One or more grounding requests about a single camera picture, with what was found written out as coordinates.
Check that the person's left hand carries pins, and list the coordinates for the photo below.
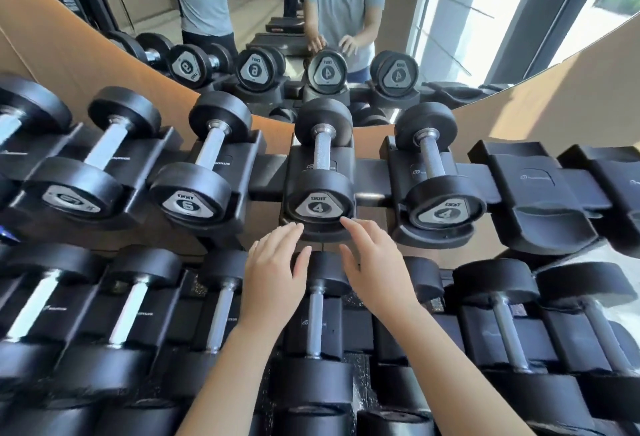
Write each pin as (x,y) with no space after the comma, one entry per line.
(270,286)

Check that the person's right forearm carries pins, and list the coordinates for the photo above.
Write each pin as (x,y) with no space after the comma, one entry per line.
(450,375)

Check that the black tiered weight rack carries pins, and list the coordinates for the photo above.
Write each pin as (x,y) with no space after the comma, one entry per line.
(540,186)

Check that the large wall mirror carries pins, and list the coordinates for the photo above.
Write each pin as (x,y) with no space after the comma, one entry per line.
(450,26)

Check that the person's left forearm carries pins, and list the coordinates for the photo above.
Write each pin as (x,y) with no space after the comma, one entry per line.
(235,380)

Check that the row of large black dumbbells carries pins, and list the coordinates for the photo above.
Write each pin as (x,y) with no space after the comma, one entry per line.
(500,281)

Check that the person's right thumb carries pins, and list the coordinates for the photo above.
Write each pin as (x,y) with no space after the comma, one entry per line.
(348,261)

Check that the person's right hand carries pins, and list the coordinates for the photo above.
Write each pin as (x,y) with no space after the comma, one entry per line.
(382,281)

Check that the person's left thumb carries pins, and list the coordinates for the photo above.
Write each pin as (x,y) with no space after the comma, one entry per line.
(303,263)

